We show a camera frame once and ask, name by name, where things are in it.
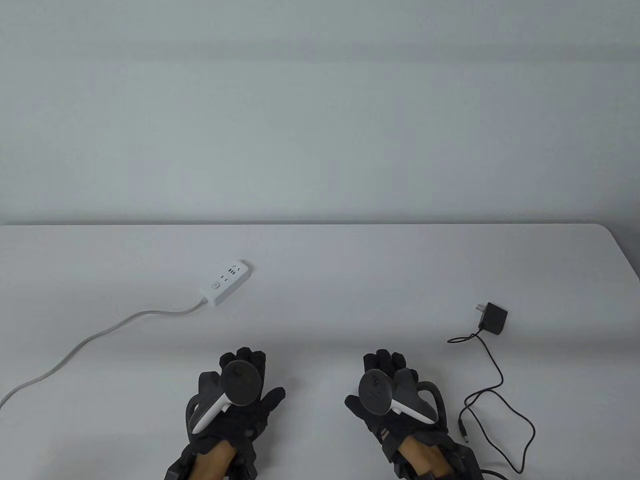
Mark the grey power strip cable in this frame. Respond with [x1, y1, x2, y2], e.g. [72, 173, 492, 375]
[0, 297, 207, 409]

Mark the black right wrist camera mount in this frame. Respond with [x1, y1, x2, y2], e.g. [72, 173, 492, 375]
[384, 429, 507, 480]

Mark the black adapter cable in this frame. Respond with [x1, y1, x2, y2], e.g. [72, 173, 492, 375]
[447, 327, 537, 475]

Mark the person's left hand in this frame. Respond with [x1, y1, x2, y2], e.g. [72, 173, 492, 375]
[187, 346, 287, 452]

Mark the left grey white controller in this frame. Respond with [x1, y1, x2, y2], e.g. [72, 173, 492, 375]
[186, 361, 271, 435]

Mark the person's right hand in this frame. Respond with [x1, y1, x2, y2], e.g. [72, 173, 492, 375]
[345, 349, 449, 449]

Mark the right grey white controller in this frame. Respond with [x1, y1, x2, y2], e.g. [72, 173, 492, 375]
[358, 369, 449, 426]

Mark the white power strip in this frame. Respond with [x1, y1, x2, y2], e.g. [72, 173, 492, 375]
[199, 259, 253, 307]

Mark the person's right forearm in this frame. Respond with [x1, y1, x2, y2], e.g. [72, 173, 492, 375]
[397, 435, 452, 480]

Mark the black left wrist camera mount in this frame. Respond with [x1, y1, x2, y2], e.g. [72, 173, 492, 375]
[164, 434, 259, 480]

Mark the grey white controller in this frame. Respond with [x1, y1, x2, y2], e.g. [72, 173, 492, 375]
[186, 361, 271, 435]
[358, 369, 449, 426]

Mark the person's left forearm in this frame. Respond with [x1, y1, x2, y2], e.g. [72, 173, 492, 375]
[191, 442, 239, 480]

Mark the black power adapter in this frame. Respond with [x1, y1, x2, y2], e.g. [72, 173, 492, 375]
[473, 302, 509, 335]

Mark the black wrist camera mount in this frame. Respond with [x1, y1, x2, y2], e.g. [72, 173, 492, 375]
[164, 434, 259, 480]
[384, 429, 507, 480]

